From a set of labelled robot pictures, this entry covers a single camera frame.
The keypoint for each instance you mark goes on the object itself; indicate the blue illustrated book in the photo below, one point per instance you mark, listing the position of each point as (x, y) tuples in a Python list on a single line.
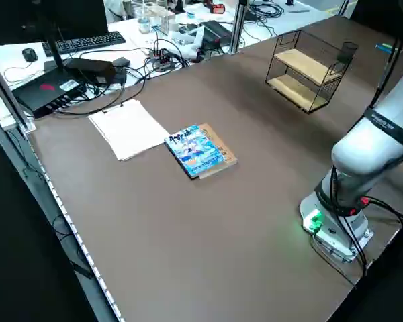
[(194, 151)]

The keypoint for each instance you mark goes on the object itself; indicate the blue marker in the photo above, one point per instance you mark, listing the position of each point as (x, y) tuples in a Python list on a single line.
[(383, 47)]

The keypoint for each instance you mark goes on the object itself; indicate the green marker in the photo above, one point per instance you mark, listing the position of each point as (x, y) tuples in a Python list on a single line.
[(394, 45)]

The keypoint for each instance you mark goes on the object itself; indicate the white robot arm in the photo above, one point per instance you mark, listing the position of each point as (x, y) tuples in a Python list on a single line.
[(366, 151)]

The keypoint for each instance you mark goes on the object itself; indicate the brown cover book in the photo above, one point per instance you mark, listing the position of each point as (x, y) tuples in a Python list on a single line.
[(227, 157)]

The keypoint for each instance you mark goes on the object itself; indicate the black mesh pen holder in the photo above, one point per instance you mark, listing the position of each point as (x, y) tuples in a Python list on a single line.
[(347, 53)]

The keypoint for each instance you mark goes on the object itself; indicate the clipboard with white paper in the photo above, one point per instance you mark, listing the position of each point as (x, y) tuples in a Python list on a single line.
[(127, 131)]

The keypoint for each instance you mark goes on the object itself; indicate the usb hub with red plugs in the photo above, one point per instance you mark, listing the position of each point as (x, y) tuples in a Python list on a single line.
[(161, 58)]

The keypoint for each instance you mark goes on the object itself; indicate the white plastic bag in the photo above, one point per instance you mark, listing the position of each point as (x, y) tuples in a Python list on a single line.
[(191, 43)]

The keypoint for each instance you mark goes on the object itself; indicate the black power adapter brick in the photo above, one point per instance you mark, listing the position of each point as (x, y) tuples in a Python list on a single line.
[(90, 68)]

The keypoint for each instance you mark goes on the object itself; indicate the clear plastic container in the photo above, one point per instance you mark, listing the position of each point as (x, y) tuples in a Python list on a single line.
[(163, 20)]

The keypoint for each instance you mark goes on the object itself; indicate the clear glass jar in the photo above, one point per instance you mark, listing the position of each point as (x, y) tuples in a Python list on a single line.
[(143, 21)]

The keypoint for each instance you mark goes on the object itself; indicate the red and black tool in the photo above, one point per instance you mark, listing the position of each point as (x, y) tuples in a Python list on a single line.
[(215, 7)]

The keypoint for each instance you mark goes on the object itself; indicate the black keyboard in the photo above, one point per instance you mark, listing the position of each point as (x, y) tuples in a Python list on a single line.
[(84, 42)]

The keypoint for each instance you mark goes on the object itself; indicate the black computer with red logo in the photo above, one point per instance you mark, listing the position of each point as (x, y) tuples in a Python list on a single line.
[(43, 92)]

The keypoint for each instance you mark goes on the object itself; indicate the black monitor with stand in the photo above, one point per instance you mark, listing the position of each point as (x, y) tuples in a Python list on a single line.
[(70, 16)]

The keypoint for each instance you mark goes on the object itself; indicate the black computer mouse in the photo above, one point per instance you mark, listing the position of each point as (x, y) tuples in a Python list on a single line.
[(29, 54)]

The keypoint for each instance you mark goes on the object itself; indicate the white desk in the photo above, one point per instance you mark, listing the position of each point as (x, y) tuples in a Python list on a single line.
[(20, 67)]

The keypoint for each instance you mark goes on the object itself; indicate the aluminium profile post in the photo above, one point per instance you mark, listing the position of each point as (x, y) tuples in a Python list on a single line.
[(237, 27)]

